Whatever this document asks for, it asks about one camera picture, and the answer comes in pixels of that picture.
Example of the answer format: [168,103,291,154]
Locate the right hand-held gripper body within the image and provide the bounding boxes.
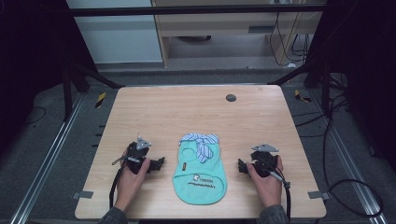
[247,143,280,178]

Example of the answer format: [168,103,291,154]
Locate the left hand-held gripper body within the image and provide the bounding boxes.
[125,133,153,175]

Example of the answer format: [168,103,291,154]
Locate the person's left hand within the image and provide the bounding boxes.
[114,150,151,214]

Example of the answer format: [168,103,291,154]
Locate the person's right hand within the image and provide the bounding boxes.
[247,155,284,209]

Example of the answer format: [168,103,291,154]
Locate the mint green pet shirt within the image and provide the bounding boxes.
[172,133,228,206]

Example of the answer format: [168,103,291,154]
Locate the yellow black striped tape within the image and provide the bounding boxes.
[94,91,107,109]
[294,89,312,104]

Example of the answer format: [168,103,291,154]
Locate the black metal stand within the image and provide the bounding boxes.
[62,55,125,123]
[268,52,349,117]

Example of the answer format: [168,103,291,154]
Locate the white cabinet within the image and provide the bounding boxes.
[65,0,164,64]

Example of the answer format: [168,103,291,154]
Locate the light wooden desk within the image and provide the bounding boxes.
[150,0,328,68]

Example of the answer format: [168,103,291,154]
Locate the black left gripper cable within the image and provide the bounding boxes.
[108,156,142,210]

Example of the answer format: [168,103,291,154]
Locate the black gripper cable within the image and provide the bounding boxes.
[108,156,142,210]
[262,161,292,222]

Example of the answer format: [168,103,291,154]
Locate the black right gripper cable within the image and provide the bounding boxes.
[262,161,292,222]

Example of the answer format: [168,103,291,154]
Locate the grey metal table bracket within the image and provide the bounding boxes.
[307,190,331,201]
[72,190,94,200]

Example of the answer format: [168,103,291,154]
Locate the aluminium floor rail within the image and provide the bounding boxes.
[8,92,86,224]
[308,90,389,224]

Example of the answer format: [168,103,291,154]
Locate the black floor cable loop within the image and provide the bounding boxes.
[322,92,385,218]

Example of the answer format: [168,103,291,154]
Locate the thin black floor cable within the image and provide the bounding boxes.
[25,105,47,126]

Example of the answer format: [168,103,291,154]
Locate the black hanging desk cables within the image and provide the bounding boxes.
[268,10,312,67]

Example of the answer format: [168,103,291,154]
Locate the black metal frame bar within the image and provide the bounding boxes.
[68,4,328,18]

